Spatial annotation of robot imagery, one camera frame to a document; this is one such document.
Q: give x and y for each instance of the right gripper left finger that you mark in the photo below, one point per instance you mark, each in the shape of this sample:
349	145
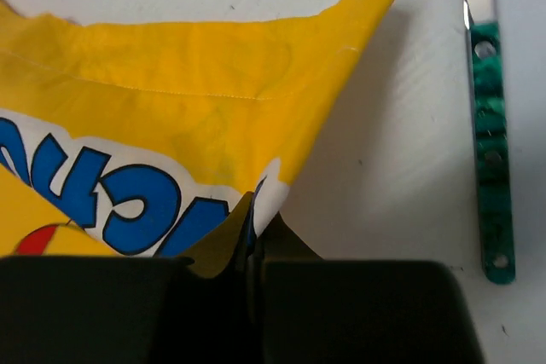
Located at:
128	310

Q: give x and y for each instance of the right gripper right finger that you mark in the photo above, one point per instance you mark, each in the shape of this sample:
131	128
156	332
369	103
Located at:
313	310

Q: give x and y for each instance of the yellow pikachu cloth napkin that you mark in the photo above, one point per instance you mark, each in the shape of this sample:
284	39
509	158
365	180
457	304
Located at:
173	139

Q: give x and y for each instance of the knife with green handle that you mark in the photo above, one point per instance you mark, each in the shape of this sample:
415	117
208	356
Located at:
490	139

